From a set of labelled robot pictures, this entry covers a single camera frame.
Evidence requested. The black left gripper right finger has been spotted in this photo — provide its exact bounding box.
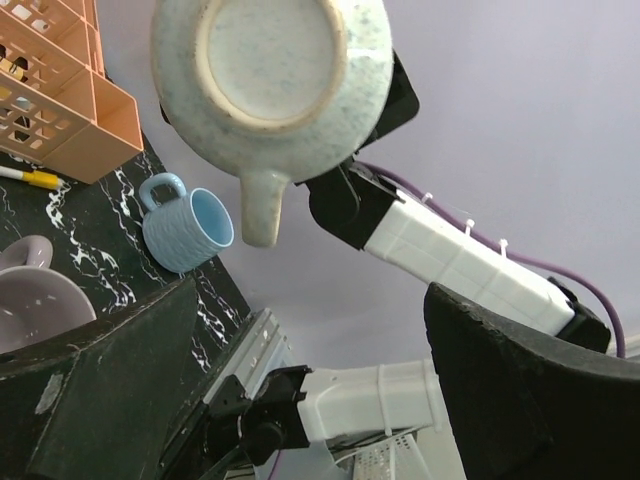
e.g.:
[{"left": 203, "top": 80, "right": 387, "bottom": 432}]
[{"left": 424, "top": 284, "right": 639, "bottom": 479}]

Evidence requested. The lilac ceramic mug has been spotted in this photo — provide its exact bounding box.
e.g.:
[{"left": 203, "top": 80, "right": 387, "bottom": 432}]
[{"left": 1, "top": 235, "right": 96, "bottom": 354}]

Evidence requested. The aluminium frame rail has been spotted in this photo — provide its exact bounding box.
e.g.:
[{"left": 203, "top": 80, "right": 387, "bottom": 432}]
[{"left": 158, "top": 309, "right": 309, "bottom": 479}]

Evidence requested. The peach plastic file organizer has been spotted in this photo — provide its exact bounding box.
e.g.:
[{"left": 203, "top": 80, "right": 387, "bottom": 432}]
[{"left": 1, "top": 0, "right": 144, "bottom": 184}]

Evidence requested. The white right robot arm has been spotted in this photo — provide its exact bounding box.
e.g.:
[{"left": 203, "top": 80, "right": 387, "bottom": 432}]
[{"left": 151, "top": 39, "right": 610, "bottom": 479}]

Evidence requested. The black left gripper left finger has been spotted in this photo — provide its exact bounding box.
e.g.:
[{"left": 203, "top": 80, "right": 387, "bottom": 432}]
[{"left": 1, "top": 276, "right": 204, "bottom": 479}]

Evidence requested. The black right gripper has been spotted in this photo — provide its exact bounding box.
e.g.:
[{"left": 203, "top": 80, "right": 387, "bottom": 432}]
[{"left": 159, "top": 47, "right": 421, "bottom": 186}]

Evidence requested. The white speckled ceramic mug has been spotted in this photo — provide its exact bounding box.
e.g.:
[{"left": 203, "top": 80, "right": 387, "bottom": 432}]
[{"left": 150, "top": 0, "right": 394, "bottom": 248}]

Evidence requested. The light blue textured mug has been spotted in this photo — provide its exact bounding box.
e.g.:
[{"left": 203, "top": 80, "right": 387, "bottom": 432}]
[{"left": 139, "top": 172, "right": 235, "bottom": 274}]

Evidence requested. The white yellow marker pen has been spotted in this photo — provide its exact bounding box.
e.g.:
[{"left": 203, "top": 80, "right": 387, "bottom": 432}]
[{"left": 0, "top": 166, "right": 63, "bottom": 190}]

